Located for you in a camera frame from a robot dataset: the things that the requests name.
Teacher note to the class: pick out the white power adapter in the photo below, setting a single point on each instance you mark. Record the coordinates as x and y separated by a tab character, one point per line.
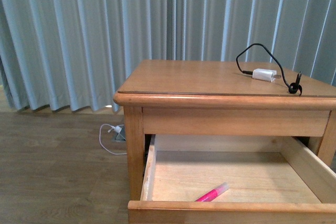
265	75

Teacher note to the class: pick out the metal floor outlet box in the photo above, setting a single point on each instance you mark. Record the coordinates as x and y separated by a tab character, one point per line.
119	137

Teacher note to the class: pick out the pink marker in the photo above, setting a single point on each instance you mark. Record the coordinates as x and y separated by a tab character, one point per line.
214	193

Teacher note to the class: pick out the wooden nightstand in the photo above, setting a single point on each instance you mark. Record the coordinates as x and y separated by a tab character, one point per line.
214	98

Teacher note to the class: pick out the grey pleated curtain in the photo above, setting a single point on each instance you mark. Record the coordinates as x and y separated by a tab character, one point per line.
77	53

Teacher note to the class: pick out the wooden drawer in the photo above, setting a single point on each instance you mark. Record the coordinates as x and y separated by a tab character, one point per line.
271	180

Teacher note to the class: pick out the white floor charger plug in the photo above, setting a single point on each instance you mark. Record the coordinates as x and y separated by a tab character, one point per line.
116	129

